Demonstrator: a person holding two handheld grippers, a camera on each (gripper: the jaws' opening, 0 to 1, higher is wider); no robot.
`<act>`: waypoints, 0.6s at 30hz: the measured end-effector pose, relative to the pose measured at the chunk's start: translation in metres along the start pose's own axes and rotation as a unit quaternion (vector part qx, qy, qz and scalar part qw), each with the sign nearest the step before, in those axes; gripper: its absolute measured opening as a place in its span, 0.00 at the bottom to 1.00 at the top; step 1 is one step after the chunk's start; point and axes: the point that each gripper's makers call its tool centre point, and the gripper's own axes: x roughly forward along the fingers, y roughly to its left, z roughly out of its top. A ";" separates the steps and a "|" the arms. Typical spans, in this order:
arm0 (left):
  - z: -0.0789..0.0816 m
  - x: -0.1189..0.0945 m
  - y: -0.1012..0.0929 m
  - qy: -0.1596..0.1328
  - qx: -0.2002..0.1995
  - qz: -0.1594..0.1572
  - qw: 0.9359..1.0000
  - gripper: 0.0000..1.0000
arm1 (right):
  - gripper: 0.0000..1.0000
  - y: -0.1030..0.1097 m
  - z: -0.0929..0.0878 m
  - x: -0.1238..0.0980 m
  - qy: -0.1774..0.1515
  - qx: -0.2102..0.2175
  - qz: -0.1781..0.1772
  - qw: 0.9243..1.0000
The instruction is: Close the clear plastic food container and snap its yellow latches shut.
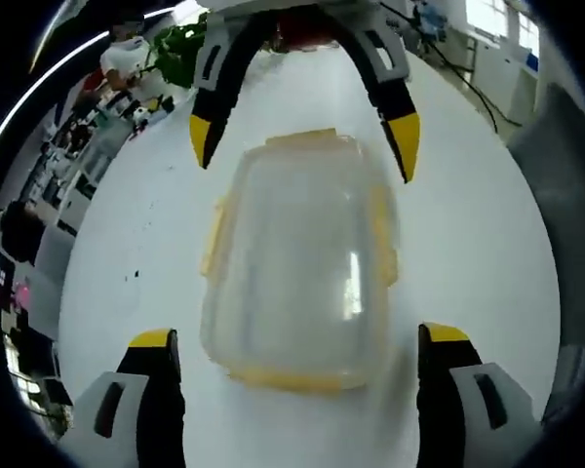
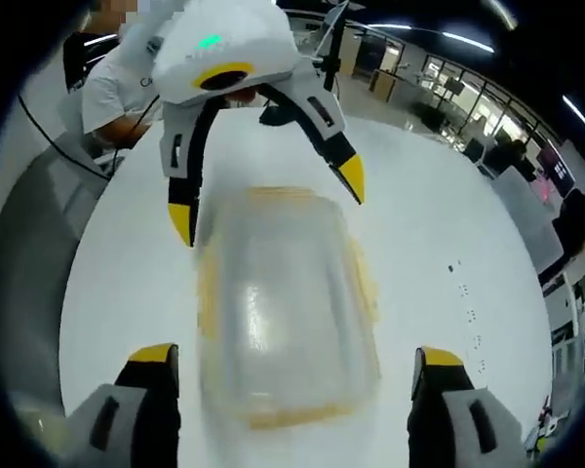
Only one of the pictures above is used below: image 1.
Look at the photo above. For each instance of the long curved ceiling light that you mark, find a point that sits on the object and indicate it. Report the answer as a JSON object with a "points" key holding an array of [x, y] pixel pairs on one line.
{"points": [[53, 63]]}

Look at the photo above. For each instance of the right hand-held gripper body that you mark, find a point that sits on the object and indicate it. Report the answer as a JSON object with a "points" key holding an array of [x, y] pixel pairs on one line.
{"points": [[292, 5]]}

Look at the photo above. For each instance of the computer monitor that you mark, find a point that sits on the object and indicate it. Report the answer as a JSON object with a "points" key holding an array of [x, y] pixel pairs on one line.
{"points": [[4, 272]]}

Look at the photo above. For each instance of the dark red object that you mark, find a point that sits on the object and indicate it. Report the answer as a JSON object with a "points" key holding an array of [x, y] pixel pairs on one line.
{"points": [[302, 34]]}

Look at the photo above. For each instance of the white cabinet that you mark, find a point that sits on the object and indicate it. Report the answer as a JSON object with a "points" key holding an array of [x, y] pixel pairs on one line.
{"points": [[507, 73]]}

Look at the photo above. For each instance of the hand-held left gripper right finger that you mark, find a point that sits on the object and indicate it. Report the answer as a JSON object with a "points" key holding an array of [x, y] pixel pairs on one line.
{"points": [[443, 400]]}

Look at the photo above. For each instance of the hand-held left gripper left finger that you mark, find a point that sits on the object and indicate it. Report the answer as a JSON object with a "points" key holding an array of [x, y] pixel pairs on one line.
{"points": [[151, 409]]}

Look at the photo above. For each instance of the potted green plant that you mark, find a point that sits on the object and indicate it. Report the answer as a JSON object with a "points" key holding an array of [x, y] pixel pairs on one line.
{"points": [[175, 58]]}

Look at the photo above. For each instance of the clear container with yellow buckles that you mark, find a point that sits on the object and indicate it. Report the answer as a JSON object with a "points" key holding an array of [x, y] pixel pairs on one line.
{"points": [[297, 253]]}

